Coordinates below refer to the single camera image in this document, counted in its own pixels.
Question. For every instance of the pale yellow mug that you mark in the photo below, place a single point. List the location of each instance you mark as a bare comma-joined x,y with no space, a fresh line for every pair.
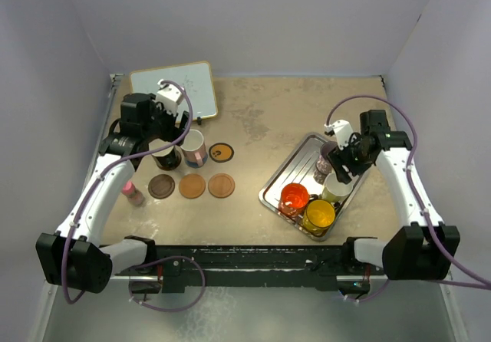
335,191

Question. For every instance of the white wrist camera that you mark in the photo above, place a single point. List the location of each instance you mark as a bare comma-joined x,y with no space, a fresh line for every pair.
341,130
169,96

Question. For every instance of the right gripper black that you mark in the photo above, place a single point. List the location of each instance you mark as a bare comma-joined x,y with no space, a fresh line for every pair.
338,158

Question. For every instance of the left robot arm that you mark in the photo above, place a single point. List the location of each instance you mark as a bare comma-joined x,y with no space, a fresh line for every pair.
72,257

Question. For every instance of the orange glass cup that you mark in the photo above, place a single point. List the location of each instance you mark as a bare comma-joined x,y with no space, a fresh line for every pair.
293,199

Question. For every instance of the steel tray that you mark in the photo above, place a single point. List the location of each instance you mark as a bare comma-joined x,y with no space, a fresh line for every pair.
299,167

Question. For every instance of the light wooden coaster bottom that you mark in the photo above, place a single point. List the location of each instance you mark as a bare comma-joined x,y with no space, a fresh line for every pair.
221,185

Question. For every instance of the light wooden coaster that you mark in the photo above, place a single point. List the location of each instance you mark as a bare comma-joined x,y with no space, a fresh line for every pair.
221,185
192,186

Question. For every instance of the yellow glass cup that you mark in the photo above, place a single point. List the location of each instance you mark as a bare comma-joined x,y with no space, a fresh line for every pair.
318,216

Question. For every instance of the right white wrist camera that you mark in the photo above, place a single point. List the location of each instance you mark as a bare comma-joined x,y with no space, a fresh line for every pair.
341,130

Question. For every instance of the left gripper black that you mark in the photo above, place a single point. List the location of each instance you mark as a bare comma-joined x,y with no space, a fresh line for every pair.
173,132

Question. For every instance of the light wooden coaster top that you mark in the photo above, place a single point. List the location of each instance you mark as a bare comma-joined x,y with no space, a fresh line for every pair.
192,186

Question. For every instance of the purple mug black rim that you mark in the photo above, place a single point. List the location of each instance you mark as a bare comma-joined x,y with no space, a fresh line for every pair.
322,166

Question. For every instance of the orange black smiley coaster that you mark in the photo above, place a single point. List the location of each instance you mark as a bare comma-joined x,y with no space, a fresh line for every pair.
221,152

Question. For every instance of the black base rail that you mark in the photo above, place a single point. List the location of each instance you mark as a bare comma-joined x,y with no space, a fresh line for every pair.
322,267

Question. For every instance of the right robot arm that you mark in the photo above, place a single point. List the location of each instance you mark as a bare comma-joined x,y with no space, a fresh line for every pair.
417,251

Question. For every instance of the dark wooden coaster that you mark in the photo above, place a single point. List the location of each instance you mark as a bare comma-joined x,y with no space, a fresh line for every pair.
161,186

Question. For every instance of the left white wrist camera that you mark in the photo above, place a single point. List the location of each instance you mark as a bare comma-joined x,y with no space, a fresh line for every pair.
169,96

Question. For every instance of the small pink bottle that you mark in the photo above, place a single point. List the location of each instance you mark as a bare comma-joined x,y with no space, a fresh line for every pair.
133,194

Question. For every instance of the white board with stand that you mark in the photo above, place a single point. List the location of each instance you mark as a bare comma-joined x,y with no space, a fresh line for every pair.
196,78

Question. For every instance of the dark mug white interior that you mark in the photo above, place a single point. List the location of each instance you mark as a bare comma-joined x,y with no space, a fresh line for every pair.
168,159

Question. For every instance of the blue round coaster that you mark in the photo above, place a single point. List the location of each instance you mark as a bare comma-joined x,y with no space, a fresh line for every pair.
195,159

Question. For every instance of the pink mug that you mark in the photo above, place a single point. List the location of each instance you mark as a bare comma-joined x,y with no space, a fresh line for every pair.
194,142

